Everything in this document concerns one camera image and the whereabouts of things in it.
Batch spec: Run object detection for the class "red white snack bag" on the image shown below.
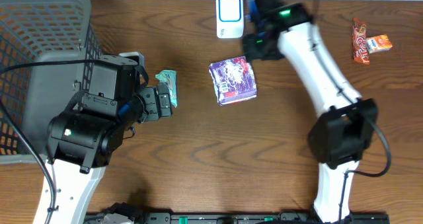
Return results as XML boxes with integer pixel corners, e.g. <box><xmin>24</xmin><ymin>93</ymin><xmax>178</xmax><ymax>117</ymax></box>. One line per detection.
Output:
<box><xmin>209</xmin><ymin>56</ymin><xmax>257</xmax><ymax>106</ymax></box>

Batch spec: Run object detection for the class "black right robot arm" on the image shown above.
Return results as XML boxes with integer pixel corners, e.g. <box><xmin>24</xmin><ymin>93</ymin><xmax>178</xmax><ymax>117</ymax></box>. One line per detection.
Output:
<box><xmin>243</xmin><ymin>0</ymin><xmax>377</xmax><ymax>223</ymax></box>

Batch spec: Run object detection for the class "teal snack packet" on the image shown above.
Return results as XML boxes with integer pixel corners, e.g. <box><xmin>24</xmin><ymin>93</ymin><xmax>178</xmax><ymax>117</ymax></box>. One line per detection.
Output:
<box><xmin>155</xmin><ymin>70</ymin><xmax>178</xmax><ymax>108</ymax></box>

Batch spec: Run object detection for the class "grey plastic mesh basket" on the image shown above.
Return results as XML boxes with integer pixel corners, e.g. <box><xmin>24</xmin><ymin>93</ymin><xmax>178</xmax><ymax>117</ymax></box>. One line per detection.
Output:
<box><xmin>1</xmin><ymin>0</ymin><xmax>102</xmax><ymax>159</ymax></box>

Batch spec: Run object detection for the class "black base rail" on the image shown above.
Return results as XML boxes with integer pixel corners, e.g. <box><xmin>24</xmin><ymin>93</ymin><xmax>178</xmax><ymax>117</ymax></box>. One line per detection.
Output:
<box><xmin>82</xmin><ymin>211</ymin><xmax>391</xmax><ymax>224</ymax></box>

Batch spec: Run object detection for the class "small red white packet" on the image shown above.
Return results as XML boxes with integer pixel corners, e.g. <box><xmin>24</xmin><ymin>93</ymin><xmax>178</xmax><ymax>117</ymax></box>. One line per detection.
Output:
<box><xmin>366</xmin><ymin>34</ymin><xmax>393</xmax><ymax>54</ymax></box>

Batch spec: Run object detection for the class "white barcode scanner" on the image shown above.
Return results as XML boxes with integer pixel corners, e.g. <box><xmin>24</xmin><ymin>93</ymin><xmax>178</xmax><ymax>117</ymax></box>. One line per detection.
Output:
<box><xmin>215</xmin><ymin>0</ymin><xmax>245</xmax><ymax>39</ymax></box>

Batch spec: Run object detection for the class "orange chocolate bar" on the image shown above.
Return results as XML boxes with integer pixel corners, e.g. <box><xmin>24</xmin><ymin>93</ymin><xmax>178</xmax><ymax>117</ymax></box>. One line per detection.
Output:
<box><xmin>352</xmin><ymin>18</ymin><xmax>370</xmax><ymax>65</ymax></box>

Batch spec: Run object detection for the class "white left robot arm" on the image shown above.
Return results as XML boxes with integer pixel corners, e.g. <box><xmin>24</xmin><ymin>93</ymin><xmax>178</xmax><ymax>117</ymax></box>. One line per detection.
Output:
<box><xmin>34</xmin><ymin>52</ymin><xmax>173</xmax><ymax>223</ymax></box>

